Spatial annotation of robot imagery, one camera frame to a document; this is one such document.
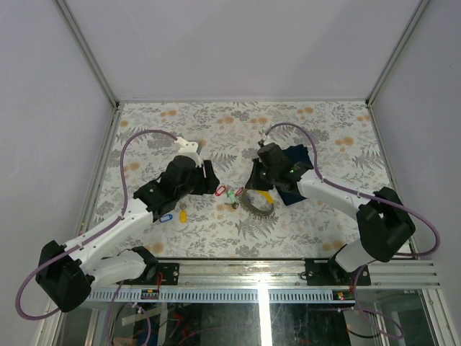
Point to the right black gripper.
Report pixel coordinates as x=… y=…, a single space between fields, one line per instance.
x=254 y=182

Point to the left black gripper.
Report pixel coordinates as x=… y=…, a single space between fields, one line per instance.
x=209 y=184

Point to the red key tag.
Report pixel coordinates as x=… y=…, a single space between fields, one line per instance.
x=224 y=189

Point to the metal keyring with yellow handle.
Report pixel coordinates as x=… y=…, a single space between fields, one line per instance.
x=258 y=203

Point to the green key tag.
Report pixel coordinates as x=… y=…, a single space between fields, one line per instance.
x=232 y=200

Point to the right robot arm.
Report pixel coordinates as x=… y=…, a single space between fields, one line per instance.
x=384 y=227

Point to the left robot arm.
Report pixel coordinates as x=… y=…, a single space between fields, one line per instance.
x=69 y=272

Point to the yellow key tag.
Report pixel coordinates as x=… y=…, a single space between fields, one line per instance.
x=183 y=217

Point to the dark blue folded cloth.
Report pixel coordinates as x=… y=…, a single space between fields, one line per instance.
x=301 y=163

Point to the blue key tag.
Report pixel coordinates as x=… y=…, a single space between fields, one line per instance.
x=166 y=218

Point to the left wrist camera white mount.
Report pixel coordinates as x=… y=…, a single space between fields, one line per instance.
x=189 y=149

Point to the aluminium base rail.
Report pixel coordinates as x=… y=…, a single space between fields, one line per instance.
x=396 y=274

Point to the slotted grey cable duct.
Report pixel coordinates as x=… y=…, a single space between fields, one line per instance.
x=188 y=295

